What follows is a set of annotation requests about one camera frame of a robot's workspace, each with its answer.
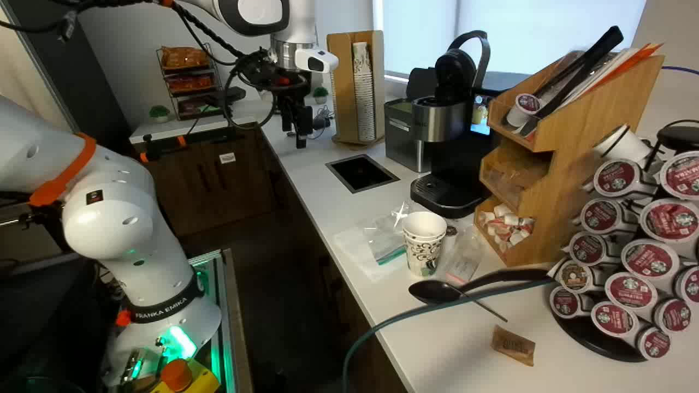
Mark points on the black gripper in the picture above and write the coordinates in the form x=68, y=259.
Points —
x=294, y=88

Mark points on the black plastic stirrer utensils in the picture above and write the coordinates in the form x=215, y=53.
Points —
x=582, y=68

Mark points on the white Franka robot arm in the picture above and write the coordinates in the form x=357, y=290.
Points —
x=117, y=211

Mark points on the small green topped jar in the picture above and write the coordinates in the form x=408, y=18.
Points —
x=159, y=112
x=319, y=92

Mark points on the white cup stack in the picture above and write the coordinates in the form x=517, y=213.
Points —
x=363, y=88

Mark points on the white cabinet label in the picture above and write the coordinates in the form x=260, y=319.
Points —
x=229, y=157

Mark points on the silver metal box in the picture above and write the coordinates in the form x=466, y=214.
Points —
x=399, y=135

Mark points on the dark wood cabinet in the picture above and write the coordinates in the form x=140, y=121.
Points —
x=220, y=189

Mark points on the clear plastic bag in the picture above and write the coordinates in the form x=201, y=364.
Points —
x=386, y=244

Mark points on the black coffee machine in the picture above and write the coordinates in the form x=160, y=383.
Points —
x=451, y=145

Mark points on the patterned paper cup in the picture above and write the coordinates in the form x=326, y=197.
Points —
x=425, y=247

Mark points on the metal robot cart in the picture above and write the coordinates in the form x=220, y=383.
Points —
x=232, y=319

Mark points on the black plastic spoon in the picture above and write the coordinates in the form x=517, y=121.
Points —
x=435, y=292

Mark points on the brown sugar packets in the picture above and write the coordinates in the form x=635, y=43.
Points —
x=510, y=177

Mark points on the white coffee pod red lid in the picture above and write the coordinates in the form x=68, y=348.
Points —
x=526, y=105

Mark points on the white creamer cup pile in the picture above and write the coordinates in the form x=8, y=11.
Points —
x=505, y=227

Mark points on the window with white blind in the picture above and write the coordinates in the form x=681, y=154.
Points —
x=526, y=30

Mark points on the thin black stirrer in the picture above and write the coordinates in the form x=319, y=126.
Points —
x=491, y=310

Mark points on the wooden condiment organizer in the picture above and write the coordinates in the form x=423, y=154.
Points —
x=575, y=181

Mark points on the yellow orange button box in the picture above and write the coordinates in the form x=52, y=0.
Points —
x=183, y=378

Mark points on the brown tea packet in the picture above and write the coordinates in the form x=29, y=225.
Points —
x=514, y=345

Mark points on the red label coffee pod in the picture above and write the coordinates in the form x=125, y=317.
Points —
x=626, y=142
x=689, y=285
x=587, y=249
x=617, y=177
x=629, y=292
x=671, y=315
x=654, y=344
x=614, y=319
x=683, y=176
x=565, y=302
x=650, y=260
x=670, y=221
x=602, y=214

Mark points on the brown label coffee pod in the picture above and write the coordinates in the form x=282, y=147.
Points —
x=575, y=276

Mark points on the orange packets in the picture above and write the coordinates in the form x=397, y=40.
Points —
x=641, y=55

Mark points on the black pod carousel rack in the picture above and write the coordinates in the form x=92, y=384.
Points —
x=592, y=342

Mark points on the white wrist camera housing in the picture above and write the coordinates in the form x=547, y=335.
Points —
x=319, y=59

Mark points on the black camera on stand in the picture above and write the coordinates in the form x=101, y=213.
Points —
x=229, y=98

